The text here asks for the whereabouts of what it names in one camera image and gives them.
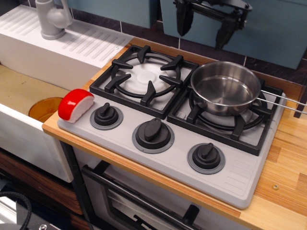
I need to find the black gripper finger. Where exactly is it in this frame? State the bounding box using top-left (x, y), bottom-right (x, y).
top-left (214, 23), bottom-right (234, 50)
top-left (176, 1), bottom-right (193, 36)

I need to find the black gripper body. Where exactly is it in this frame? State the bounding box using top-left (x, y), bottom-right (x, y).
top-left (173, 0), bottom-right (253, 29)

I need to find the stainless steel pan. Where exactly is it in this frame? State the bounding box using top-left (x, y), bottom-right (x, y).
top-left (190, 61), bottom-right (306, 116)

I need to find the black left burner grate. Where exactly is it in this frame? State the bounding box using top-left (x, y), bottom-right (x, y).
top-left (90, 45), bottom-right (199, 119)

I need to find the black burner grate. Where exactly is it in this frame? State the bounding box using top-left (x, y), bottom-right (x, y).
top-left (167, 80), bottom-right (283, 156)
top-left (90, 45), bottom-right (199, 119)

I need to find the white left burner disc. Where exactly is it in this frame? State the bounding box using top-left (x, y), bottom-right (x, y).
top-left (120, 63), bottom-right (169, 94)

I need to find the black right burner grate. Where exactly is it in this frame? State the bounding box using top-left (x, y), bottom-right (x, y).
top-left (167, 80), bottom-right (283, 156)

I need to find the grey toy stove top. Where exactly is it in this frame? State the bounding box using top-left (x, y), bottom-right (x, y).
top-left (57, 44), bottom-right (287, 210)

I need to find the black right stove knob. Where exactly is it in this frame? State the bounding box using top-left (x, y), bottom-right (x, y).
top-left (187, 143), bottom-right (226, 175)

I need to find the black stove knob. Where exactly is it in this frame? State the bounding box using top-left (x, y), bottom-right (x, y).
top-left (132, 118), bottom-right (175, 154)
top-left (90, 103), bottom-right (123, 130)
top-left (187, 143), bottom-right (226, 175)

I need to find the black middle stove knob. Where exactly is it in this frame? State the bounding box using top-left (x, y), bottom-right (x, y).
top-left (132, 118), bottom-right (175, 154)

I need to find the grey toy faucet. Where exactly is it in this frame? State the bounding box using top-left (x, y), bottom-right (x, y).
top-left (35, 0), bottom-right (73, 40)

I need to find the black left stove knob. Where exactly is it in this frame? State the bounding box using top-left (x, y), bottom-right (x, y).
top-left (90, 103), bottom-right (123, 130)

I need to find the red white sushi toy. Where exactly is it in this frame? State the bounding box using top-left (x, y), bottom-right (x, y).
top-left (58, 89), bottom-right (94, 123)

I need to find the white toy sink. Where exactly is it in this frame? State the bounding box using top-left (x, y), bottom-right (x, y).
top-left (0, 5), bottom-right (132, 182)

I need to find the orange plastic bowl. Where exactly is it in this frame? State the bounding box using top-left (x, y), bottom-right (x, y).
top-left (28, 97), bottom-right (63, 123)

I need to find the oven door with handle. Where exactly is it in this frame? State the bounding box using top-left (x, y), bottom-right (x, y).
top-left (82, 161), bottom-right (199, 230)

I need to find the black braided cable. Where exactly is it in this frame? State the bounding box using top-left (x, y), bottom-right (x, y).
top-left (0, 191), bottom-right (33, 230)

